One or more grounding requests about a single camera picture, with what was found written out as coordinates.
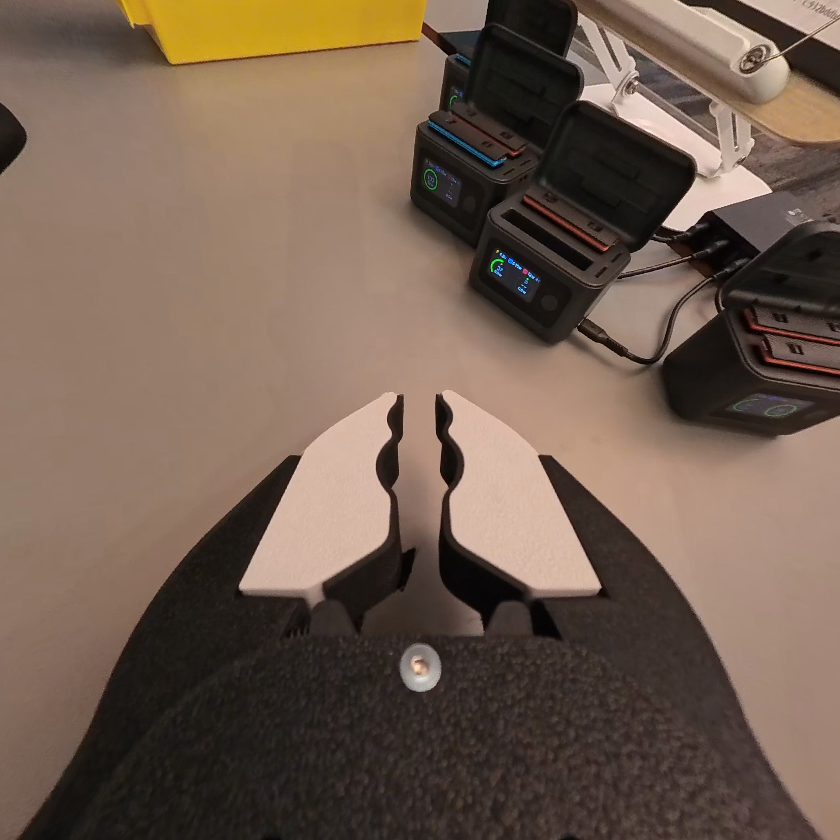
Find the dark blue smartphone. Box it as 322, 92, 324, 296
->
423, 23, 487, 63

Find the black battery charging case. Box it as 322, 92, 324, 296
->
661, 220, 840, 437
438, 0, 580, 112
468, 100, 698, 345
410, 25, 585, 249

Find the black multiport charger hub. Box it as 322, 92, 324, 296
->
699, 190, 840, 270

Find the white peg wire clip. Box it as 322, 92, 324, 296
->
738, 13, 840, 74

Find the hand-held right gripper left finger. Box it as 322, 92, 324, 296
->
236, 392, 420, 622

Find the white board ledge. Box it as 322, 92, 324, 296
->
577, 0, 790, 105

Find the black battery red edge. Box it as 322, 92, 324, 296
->
755, 331, 840, 382
742, 305, 840, 345
449, 108, 529, 158
521, 193, 621, 252

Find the black chair armrest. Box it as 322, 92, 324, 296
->
0, 101, 28, 177

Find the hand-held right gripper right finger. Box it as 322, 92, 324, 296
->
435, 389, 603, 622

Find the yellow plastic bin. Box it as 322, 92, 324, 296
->
117, 0, 429, 67

